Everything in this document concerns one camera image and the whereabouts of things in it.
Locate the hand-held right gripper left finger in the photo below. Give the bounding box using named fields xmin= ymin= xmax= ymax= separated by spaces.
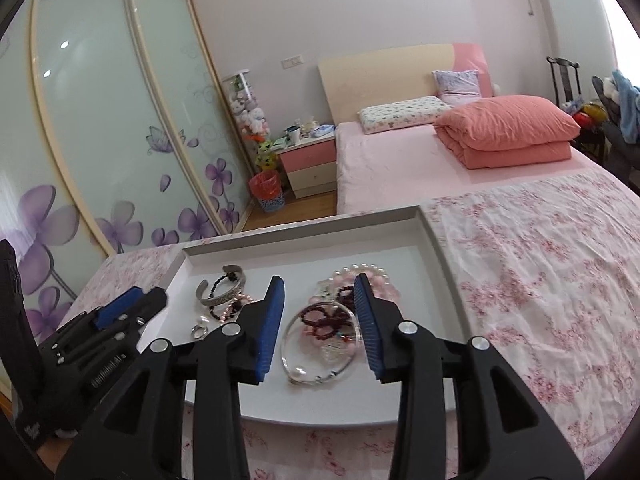
xmin=55 ymin=275 xmax=287 ymax=480

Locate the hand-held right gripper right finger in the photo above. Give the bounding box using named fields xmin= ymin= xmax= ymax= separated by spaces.
xmin=352 ymin=272 xmax=586 ymax=480

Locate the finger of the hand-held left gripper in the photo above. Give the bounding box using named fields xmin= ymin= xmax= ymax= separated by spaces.
xmin=60 ymin=287 xmax=169 ymax=367
xmin=54 ymin=286 xmax=147 ymax=349

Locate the pink pearl bracelet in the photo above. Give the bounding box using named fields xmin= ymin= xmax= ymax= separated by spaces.
xmin=220 ymin=292 xmax=256 ymax=321

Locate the dark red bead necklace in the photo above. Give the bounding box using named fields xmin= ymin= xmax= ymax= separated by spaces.
xmin=300 ymin=285 xmax=358 ymax=346

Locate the wide silver cuff bangle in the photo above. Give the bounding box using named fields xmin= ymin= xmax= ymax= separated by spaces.
xmin=195 ymin=265 xmax=251 ymax=307

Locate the thin silver bangle with pearl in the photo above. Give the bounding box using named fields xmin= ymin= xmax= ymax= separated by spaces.
xmin=281 ymin=300 xmax=366 ymax=387

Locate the pink crystal bead bracelet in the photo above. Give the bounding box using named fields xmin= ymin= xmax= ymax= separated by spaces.
xmin=317 ymin=267 xmax=401 ymax=311

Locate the grey cardboard tray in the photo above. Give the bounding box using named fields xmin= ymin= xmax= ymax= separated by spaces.
xmin=135 ymin=205 xmax=473 ymax=428

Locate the red trash basket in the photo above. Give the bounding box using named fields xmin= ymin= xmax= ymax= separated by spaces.
xmin=248 ymin=170 xmax=287 ymax=212

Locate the pink and beige nightstand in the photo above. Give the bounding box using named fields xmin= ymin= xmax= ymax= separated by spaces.
xmin=276 ymin=135 xmax=337 ymax=199

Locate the pink floral sheet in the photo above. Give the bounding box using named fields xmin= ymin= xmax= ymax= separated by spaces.
xmin=62 ymin=167 xmax=640 ymax=480

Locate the pink bed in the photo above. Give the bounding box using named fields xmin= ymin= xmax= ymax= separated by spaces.
xmin=334 ymin=122 xmax=608 ymax=216

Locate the wardrobe with purple flower doors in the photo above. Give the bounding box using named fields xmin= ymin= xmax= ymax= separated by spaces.
xmin=0 ymin=0 xmax=253 ymax=361

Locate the clear tube of plush toys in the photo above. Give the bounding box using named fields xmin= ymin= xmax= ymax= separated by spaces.
xmin=221 ymin=69 xmax=281 ymax=171

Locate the white floral pillow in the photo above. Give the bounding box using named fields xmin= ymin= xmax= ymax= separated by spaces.
xmin=356 ymin=95 xmax=451 ymax=135

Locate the beige and pink headboard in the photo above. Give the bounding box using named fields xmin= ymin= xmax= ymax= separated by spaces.
xmin=318 ymin=42 xmax=493 ymax=126

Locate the purple pillow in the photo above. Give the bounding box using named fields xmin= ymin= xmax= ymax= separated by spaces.
xmin=431 ymin=69 xmax=483 ymax=108

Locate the pile of colourful plush toys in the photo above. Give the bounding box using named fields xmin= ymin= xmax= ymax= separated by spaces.
xmin=560 ymin=100 xmax=608 ymax=133

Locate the dark wooden chair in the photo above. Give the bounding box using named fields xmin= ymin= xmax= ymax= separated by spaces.
xmin=546 ymin=56 xmax=606 ymax=161

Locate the blue plush garment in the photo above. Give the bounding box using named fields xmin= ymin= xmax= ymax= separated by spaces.
xmin=607 ymin=70 xmax=640 ymax=143

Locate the black bead bracelet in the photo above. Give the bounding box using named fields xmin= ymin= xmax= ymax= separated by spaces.
xmin=207 ymin=271 xmax=251 ymax=322

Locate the white pearl bracelet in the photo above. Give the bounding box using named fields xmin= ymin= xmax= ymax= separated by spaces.
xmin=345 ymin=261 xmax=391 ymax=281

